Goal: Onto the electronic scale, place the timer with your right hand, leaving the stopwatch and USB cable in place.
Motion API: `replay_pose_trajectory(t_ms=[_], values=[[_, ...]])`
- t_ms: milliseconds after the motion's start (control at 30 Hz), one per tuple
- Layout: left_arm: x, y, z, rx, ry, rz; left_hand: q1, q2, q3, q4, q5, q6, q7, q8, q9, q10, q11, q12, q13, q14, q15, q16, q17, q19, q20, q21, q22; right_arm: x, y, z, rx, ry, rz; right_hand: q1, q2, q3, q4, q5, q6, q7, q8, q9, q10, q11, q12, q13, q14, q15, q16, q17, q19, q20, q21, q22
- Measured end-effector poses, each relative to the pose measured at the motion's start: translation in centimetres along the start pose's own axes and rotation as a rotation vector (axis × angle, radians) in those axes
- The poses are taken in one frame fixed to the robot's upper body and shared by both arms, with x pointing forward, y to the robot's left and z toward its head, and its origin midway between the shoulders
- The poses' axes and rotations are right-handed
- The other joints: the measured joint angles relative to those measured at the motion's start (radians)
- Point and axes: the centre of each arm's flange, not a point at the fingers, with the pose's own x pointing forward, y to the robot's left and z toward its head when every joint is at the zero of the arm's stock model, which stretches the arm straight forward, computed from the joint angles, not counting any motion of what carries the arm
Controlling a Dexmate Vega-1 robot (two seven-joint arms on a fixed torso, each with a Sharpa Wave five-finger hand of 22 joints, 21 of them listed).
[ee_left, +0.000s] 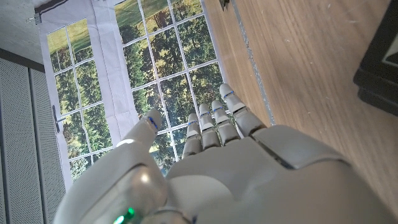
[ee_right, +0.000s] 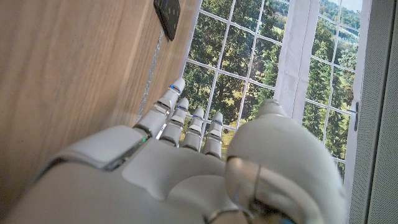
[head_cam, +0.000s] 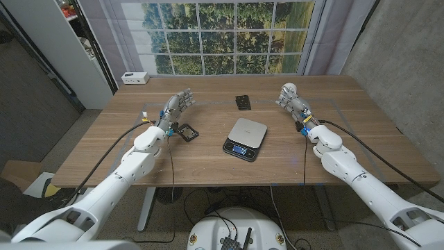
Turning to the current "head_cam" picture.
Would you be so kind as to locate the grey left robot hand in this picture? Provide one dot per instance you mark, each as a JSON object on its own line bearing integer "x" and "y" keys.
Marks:
{"x": 175, "y": 106}

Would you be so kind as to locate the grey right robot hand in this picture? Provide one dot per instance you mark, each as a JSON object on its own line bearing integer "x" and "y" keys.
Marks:
{"x": 296, "y": 104}

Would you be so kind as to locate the white mechanical timer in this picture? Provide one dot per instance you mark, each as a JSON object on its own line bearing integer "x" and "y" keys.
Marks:
{"x": 290, "y": 86}

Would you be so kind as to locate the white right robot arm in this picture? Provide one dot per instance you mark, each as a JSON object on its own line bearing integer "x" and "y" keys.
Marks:
{"x": 350, "y": 166}

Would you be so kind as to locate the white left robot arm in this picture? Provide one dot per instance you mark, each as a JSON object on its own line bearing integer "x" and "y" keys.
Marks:
{"x": 135, "y": 163}

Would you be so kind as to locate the black flat stopwatch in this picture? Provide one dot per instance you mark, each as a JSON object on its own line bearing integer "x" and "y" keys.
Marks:
{"x": 243, "y": 102}

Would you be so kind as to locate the silver black electronic scale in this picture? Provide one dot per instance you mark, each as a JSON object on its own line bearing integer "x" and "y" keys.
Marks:
{"x": 247, "y": 133}

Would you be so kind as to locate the small black square component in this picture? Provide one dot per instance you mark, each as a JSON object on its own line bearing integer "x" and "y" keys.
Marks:
{"x": 187, "y": 132}

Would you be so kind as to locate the grey tape outline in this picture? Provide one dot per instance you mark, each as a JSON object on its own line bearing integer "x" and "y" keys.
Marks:
{"x": 215, "y": 103}

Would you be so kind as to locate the white power strip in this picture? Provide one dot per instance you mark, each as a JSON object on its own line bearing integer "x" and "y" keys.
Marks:
{"x": 135, "y": 78}

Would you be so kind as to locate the window landscape printed backdrop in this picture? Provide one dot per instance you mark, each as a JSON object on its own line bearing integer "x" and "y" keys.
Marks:
{"x": 222, "y": 38}

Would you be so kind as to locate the white storage cabinet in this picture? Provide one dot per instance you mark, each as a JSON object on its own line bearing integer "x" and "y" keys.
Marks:
{"x": 59, "y": 45}

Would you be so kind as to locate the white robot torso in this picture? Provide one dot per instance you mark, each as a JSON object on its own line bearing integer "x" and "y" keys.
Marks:
{"x": 239, "y": 229}

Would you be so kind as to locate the black module with antenna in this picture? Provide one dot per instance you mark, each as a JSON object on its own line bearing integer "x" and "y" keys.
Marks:
{"x": 234, "y": 243}

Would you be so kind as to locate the brown cardboard box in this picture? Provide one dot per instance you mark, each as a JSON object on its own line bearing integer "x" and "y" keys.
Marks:
{"x": 19, "y": 172}

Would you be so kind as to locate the person leg with black shoe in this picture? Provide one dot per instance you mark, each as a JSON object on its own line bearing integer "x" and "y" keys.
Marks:
{"x": 24, "y": 205}

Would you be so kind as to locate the black metal post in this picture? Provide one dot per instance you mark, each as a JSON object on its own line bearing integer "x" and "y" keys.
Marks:
{"x": 95, "y": 48}

